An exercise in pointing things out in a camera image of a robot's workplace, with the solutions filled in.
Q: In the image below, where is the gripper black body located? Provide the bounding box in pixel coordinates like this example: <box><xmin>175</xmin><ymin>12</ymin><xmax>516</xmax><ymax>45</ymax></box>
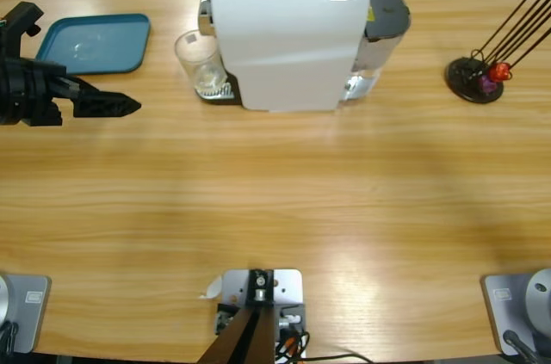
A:
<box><xmin>0</xmin><ymin>56</ymin><xmax>81</xmax><ymax>128</ymax></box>

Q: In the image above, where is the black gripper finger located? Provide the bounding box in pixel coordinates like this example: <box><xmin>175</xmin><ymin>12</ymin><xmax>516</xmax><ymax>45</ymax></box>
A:
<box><xmin>55</xmin><ymin>75</ymin><xmax>142</xmax><ymax>120</ymax></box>

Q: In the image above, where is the clear glass cup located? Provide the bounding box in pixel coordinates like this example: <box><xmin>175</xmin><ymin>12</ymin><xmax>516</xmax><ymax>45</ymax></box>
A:
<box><xmin>173</xmin><ymin>29</ymin><xmax>229</xmax><ymax>96</ymax></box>

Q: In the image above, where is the white capsule coffee machine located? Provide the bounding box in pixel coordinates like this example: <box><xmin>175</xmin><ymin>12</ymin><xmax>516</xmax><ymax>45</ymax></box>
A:
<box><xmin>195</xmin><ymin>0</ymin><xmax>412</xmax><ymax>114</ymax></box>

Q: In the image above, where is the red coffee capsule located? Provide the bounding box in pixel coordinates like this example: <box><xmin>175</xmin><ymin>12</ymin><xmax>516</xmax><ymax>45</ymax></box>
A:
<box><xmin>490</xmin><ymin>61</ymin><xmax>513</xmax><ymax>83</ymax></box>

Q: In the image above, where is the teal rectangular plastic tray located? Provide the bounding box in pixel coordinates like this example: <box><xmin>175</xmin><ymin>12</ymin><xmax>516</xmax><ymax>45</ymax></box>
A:
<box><xmin>34</xmin><ymin>13</ymin><xmax>152</xmax><ymax>77</ymax></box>

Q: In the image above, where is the metal slotted drip tray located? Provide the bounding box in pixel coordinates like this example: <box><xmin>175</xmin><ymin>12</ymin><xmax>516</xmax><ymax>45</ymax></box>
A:
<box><xmin>195</xmin><ymin>82</ymin><xmax>240</xmax><ymax>103</ymax></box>

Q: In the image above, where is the white paper tag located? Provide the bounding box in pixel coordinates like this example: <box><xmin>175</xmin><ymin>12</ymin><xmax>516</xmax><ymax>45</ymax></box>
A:
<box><xmin>197</xmin><ymin>275</ymin><xmax>224</xmax><ymax>300</ymax></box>

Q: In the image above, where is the water tank with black lid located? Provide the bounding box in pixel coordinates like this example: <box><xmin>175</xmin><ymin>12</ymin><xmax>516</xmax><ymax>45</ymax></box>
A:
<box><xmin>352</xmin><ymin>0</ymin><xmax>412</xmax><ymax>102</ymax></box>

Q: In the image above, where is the black capsule holder with rods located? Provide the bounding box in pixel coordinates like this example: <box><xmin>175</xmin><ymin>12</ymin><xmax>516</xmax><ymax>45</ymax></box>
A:
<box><xmin>445</xmin><ymin>0</ymin><xmax>551</xmax><ymax>105</ymax></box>

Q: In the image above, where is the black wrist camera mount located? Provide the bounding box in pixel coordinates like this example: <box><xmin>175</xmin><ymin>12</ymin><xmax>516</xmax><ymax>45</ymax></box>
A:
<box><xmin>0</xmin><ymin>1</ymin><xmax>45</xmax><ymax>59</ymax></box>

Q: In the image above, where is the arm grey base plate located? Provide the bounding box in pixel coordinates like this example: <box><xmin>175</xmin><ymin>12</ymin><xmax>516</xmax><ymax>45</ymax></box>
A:
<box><xmin>480</xmin><ymin>268</ymin><xmax>551</xmax><ymax>357</ymax></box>
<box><xmin>0</xmin><ymin>273</ymin><xmax>53</xmax><ymax>355</ymax></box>

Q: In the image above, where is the black cable at base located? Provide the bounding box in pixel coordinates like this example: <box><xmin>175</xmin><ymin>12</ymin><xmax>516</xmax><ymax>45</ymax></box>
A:
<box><xmin>0</xmin><ymin>320</ymin><xmax>21</xmax><ymax>355</ymax></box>
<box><xmin>502</xmin><ymin>329</ymin><xmax>542</xmax><ymax>364</ymax></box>

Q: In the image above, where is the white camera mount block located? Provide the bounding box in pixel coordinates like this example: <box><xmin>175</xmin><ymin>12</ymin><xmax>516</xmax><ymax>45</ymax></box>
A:
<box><xmin>219</xmin><ymin>268</ymin><xmax>307</xmax><ymax>361</ymax></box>

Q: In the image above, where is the dark camera post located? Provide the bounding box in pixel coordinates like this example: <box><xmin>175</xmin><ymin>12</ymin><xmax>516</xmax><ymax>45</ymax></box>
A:
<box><xmin>200</xmin><ymin>268</ymin><xmax>276</xmax><ymax>364</ymax></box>

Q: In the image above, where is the black cable at camera mount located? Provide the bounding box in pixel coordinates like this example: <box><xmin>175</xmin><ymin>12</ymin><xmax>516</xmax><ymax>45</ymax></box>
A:
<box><xmin>274</xmin><ymin>329</ymin><xmax>372</xmax><ymax>364</ymax></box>

